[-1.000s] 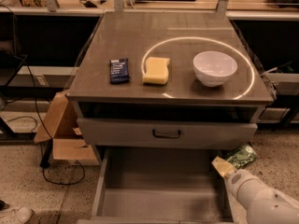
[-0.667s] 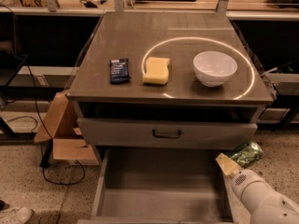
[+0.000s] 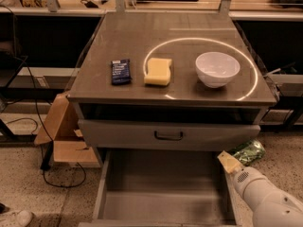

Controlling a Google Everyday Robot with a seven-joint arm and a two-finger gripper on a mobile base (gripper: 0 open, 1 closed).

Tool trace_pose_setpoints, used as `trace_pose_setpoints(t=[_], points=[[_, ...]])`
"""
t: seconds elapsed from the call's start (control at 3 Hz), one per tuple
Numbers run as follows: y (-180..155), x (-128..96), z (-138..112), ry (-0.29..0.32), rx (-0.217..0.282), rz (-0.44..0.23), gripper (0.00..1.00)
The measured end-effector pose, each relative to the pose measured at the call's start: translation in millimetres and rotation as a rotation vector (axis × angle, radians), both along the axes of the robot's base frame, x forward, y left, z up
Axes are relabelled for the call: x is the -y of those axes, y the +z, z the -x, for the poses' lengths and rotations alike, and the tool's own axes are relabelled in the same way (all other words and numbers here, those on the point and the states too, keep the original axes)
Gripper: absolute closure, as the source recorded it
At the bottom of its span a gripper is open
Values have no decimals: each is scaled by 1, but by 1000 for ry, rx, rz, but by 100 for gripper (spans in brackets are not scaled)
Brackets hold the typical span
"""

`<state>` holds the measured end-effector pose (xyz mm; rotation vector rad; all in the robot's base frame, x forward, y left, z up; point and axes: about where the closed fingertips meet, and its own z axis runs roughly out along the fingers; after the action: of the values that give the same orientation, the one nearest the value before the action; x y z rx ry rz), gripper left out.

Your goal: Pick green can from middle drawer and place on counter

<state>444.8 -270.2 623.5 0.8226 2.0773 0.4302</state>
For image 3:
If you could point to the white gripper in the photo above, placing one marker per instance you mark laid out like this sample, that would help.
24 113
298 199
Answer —
245 181

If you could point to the green soda can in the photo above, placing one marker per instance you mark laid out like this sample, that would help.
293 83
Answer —
248 152

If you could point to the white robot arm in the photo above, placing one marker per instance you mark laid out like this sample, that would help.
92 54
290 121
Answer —
271 206

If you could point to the open grey middle drawer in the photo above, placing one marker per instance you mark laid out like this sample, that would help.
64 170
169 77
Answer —
162 188

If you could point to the grey drawer cabinet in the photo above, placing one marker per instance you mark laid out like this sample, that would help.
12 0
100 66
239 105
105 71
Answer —
182 37

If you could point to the grey upper drawer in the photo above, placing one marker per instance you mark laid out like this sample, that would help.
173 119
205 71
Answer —
198 137

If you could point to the white bowl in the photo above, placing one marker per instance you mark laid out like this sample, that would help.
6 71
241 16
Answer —
216 69

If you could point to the yellow sponge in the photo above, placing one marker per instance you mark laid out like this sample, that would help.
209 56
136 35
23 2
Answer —
158 71

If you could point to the dark blue snack bar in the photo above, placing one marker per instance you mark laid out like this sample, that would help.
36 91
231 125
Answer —
121 73

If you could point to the brown cardboard box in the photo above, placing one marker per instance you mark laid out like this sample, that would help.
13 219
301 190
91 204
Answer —
61 135

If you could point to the white shoe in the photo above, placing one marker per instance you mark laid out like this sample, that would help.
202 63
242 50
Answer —
20 218

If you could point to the dark side shelf unit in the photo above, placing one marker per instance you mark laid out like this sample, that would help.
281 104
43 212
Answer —
27 93

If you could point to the black drawer handle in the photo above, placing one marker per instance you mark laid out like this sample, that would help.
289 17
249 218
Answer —
168 137

